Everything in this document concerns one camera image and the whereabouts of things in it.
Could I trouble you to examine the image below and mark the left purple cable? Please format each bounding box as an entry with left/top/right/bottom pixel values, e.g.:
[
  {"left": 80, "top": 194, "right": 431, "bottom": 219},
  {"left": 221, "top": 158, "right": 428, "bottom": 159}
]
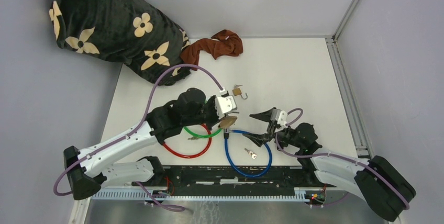
[{"left": 53, "top": 64, "right": 226, "bottom": 212}]

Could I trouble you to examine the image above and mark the black floral plush blanket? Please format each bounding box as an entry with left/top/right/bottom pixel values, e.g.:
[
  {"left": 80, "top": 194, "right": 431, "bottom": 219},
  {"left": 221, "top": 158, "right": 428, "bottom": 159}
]
[{"left": 49, "top": 0, "right": 191, "bottom": 86}]

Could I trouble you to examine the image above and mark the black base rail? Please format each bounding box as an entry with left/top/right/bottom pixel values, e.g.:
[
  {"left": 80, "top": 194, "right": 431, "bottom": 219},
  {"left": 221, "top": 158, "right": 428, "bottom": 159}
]
[{"left": 143, "top": 165, "right": 324, "bottom": 196}]

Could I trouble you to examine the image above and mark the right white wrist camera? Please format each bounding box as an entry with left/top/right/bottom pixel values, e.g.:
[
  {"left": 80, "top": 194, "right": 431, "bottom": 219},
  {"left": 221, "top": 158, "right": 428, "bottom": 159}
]
[{"left": 270, "top": 109, "right": 287, "bottom": 128}]

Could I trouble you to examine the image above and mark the brown towel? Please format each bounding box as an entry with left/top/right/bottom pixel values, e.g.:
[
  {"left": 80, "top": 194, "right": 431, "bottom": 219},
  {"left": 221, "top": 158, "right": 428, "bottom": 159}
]
[{"left": 180, "top": 29, "right": 243, "bottom": 65}]

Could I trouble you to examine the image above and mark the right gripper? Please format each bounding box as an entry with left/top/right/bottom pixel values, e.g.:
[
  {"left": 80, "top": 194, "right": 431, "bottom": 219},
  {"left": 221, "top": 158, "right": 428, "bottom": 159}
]
[{"left": 242, "top": 107, "right": 302, "bottom": 149}]

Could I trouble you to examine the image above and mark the red cable lock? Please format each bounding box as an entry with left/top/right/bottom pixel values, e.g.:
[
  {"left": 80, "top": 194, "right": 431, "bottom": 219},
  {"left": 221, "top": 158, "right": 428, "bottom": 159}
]
[{"left": 162, "top": 124, "right": 212, "bottom": 159}]

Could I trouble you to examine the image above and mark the blue lock loose key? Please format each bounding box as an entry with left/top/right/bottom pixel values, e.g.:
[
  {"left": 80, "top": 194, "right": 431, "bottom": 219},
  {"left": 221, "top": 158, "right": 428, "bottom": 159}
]
[{"left": 244, "top": 148, "right": 257, "bottom": 159}]

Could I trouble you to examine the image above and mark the small brass padlock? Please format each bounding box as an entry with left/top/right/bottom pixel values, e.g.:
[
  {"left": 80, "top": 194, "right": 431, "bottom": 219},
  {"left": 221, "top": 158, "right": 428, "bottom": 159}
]
[{"left": 232, "top": 84, "right": 248, "bottom": 100}]

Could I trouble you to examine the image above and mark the green cable lock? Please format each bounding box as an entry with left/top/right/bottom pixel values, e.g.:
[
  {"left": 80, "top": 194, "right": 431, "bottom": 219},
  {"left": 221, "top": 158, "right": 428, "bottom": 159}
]
[{"left": 183, "top": 99, "right": 223, "bottom": 139}]

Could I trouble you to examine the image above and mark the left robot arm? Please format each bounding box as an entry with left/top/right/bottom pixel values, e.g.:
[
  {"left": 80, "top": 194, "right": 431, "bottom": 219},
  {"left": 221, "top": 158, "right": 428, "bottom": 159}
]
[{"left": 63, "top": 88, "right": 226, "bottom": 200}]

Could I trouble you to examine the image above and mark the blue cable lock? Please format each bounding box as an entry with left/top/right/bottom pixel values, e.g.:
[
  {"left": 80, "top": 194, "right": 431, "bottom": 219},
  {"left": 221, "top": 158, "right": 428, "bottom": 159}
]
[{"left": 223, "top": 129, "right": 273, "bottom": 178}]

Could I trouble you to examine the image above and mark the white cable duct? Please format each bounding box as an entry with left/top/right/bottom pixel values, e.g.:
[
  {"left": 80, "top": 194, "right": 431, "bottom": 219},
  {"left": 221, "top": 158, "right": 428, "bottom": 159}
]
[{"left": 91, "top": 187, "right": 309, "bottom": 203}]

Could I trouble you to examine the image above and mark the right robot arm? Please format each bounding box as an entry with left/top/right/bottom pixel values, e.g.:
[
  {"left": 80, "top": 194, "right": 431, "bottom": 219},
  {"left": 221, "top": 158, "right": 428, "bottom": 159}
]
[{"left": 245, "top": 107, "right": 416, "bottom": 222}]

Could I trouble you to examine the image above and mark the aluminium frame rail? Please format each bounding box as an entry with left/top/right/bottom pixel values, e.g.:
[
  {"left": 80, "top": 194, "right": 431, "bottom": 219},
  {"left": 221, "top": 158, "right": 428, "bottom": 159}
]
[{"left": 327, "top": 0, "right": 396, "bottom": 162}]

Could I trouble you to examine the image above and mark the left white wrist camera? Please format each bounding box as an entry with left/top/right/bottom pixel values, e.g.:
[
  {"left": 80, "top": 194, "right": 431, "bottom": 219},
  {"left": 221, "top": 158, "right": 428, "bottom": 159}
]
[{"left": 215, "top": 89, "right": 238, "bottom": 117}]

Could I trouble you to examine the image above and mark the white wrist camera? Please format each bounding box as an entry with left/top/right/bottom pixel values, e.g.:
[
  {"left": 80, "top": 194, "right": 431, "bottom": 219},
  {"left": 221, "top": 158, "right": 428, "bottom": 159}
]
[
  {"left": 270, "top": 109, "right": 287, "bottom": 128},
  {"left": 215, "top": 89, "right": 238, "bottom": 117}
]

